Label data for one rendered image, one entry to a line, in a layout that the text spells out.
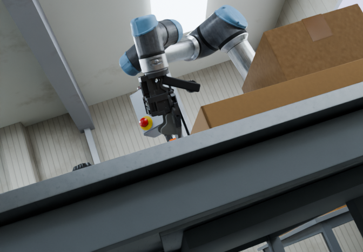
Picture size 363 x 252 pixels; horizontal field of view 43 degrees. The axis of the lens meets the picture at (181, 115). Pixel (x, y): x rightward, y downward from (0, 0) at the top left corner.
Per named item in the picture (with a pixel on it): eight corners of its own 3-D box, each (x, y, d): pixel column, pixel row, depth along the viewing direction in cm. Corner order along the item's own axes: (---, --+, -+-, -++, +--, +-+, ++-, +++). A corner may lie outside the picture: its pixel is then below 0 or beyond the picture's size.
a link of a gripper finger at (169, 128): (163, 147, 132) (155, 115, 130) (182, 140, 133) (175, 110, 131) (166, 148, 129) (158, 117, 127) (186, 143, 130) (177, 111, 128)
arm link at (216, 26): (284, 145, 171) (207, 24, 178) (318, 125, 163) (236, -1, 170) (273, 153, 161) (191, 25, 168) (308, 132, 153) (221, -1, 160)
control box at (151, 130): (154, 138, 197) (140, 99, 204) (187, 120, 192) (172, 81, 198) (142, 135, 188) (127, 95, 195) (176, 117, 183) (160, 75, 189)
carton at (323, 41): (280, 176, 122) (241, 88, 130) (360, 147, 125) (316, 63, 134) (316, 140, 94) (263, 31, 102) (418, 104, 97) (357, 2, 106)
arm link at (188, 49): (187, 41, 184) (109, 53, 143) (206, 24, 178) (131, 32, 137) (202, 65, 182) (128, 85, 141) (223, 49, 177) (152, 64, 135)
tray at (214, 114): (182, 193, 83) (174, 173, 84) (308, 151, 89) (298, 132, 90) (212, 135, 55) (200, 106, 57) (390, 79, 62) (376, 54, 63)
